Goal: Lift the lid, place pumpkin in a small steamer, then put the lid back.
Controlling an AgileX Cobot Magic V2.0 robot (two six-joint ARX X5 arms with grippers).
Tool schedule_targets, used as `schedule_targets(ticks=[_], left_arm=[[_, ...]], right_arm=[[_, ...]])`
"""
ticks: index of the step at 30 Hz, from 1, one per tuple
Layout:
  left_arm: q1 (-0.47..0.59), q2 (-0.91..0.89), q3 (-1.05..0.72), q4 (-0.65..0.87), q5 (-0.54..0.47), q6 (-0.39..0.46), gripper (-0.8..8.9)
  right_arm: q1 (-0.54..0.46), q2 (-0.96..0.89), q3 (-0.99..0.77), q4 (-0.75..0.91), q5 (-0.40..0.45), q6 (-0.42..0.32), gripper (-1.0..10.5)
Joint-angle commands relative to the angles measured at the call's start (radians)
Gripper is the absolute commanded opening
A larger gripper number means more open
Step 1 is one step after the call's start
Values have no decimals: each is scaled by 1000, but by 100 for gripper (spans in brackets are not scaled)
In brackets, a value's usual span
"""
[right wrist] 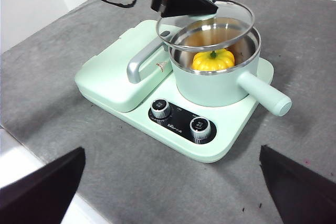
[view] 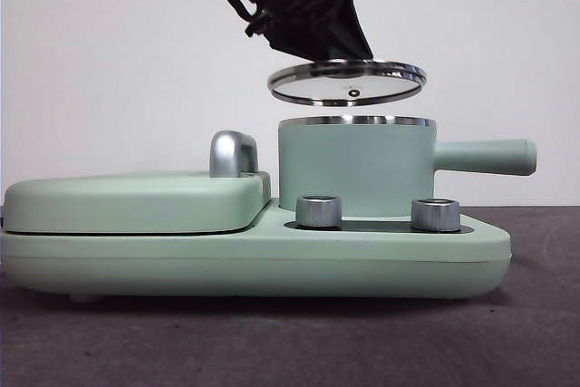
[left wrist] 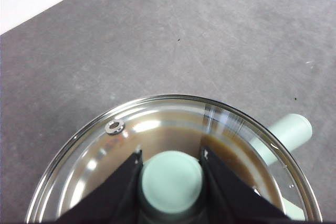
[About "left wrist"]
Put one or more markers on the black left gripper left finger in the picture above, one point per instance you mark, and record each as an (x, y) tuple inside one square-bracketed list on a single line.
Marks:
[(113, 197)]

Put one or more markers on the glass lid with green knob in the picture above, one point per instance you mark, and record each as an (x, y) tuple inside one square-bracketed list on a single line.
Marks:
[(170, 179)]

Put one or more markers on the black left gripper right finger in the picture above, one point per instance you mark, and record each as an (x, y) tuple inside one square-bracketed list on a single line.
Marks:
[(236, 200)]

